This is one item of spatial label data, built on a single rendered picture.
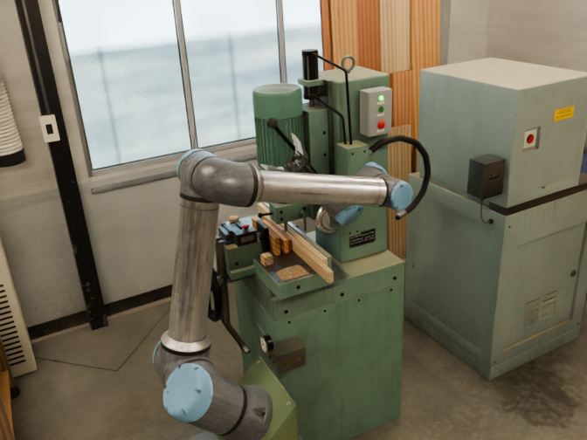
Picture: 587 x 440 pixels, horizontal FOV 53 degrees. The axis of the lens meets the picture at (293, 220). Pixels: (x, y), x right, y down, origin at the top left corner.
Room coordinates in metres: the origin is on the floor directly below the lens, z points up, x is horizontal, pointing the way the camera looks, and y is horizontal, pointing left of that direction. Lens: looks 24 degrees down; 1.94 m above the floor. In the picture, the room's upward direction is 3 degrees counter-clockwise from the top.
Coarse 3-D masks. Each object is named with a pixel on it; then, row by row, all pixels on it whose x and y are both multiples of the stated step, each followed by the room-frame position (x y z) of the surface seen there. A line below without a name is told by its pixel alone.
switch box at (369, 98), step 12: (360, 96) 2.08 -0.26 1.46; (372, 96) 2.04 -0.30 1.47; (384, 96) 2.06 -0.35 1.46; (360, 108) 2.08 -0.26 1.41; (372, 108) 2.04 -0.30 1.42; (384, 108) 2.06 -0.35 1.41; (360, 120) 2.08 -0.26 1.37; (372, 120) 2.04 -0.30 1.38; (384, 120) 2.06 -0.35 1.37; (360, 132) 2.08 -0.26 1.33; (372, 132) 2.04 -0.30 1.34; (384, 132) 2.06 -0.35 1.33
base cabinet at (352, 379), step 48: (240, 288) 2.13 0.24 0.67; (384, 288) 2.01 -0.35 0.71; (240, 336) 2.19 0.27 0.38; (288, 336) 1.83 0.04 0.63; (336, 336) 1.91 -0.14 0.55; (384, 336) 2.01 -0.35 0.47; (288, 384) 1.83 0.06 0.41; (336, 384) 1.91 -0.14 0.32; (384, 384) 2.01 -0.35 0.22; (336, 432) 1.91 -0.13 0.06
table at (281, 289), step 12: (252, 216) 2.35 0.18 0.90; (264, 252) 2.00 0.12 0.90; (288, 252) 1.99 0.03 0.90; (276, 264) 1.90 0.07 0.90; (288, 264) 1.90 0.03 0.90; (300, 264) 1.89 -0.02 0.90; (240, 276) 1.92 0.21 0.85; (264, 276) 1.87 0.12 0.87; (276, 276) 1.81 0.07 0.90; (300, 276) 1.80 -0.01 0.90; (312, 276) 1.80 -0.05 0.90; (276, 288) 1.77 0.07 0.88; (288, 288) 1.77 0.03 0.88; (300, 288) 1.78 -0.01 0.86; (312, 288) 1.80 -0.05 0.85
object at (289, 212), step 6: (270, 204) 2.07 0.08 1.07; (276, 204) 2.06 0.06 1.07; (282, 204) 2.05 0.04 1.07; (288, 204) 2.05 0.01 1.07; (294, 204) 2.06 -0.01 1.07; (300, 204) 2.07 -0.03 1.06; (306, 204) 2.08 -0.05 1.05; (270, 210) 2.08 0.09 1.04; (276, 210) 2.03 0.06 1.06; (282, 210) 2.04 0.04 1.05; (288, 210) 2.05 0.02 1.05; (294, 210) 2.06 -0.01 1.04; (270, 216) 2.08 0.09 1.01; (276, 216) 2.03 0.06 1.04; (282, 216) 2.04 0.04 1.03; (288, 216) 2.05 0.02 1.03; (294, 216) 2.06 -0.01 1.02; (300, 216) 2.07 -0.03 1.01; (306, 216) 2.08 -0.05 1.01; (276, 222) 2.03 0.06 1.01; (282, 222) 2.03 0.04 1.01
